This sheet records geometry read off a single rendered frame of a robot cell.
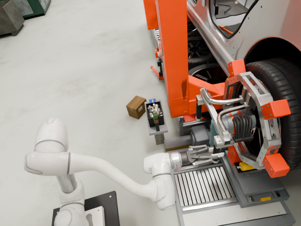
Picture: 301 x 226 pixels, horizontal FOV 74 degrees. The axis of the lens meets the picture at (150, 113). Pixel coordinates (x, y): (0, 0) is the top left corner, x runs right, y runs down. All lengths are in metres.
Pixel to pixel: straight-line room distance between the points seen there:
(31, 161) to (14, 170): 1.83
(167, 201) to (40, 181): 1.72
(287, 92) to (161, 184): 0.72
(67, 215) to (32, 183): 1.19
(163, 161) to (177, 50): 0.72
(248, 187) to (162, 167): 0.89
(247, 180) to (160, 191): 0.94
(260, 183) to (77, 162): 1.38
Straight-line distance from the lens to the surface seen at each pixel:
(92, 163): 1.01
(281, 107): 1.03
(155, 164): 1.10
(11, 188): 2.70
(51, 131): 1.07
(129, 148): 2.30
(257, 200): 1.87
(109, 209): 1.70
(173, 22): 1.31
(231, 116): 1.25
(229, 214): 1.86
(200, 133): 1.81
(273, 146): 1.13
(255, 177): 1.86
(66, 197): 1.51
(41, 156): 0.99
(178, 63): 1.44
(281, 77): 1.15
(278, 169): 1.15
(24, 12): 7.91
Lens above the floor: 1.82
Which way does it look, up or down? 45 degrees down
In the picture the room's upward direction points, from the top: 12 degrees counter-clockwise
